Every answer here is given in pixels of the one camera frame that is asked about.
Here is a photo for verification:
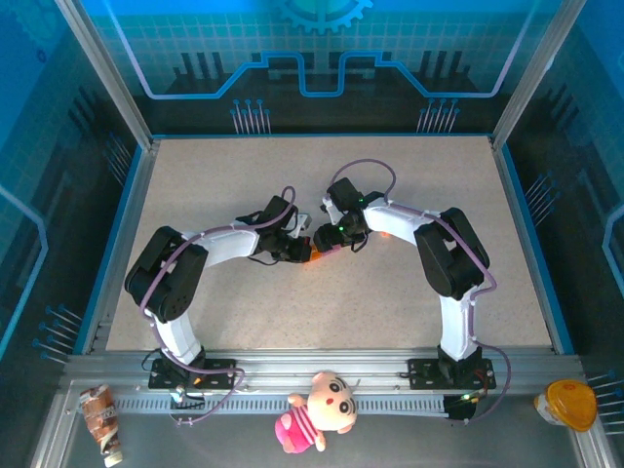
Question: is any pink striped plush doll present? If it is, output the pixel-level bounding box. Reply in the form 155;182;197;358
273;370;360;454

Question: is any black electronics box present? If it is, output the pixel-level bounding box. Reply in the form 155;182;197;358
442;393;483;424

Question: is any crumpled brown tube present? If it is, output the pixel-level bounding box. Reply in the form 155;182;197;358
78;383;124;468

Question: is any cup with yellow lid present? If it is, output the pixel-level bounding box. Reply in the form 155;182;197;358
533;378;599;434

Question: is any aluminium mounting rail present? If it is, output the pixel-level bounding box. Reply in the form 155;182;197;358
62;346;584;382

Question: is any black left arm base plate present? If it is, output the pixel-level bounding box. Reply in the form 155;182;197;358
147;358;239;390

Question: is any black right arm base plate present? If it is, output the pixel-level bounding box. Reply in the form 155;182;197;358
407;357;497;391

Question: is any slotted grey cable duct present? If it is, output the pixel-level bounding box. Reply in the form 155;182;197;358
114;395;449;416

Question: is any aluminium frame post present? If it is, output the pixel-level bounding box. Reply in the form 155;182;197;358
54;0;160;150
489;0;589;150

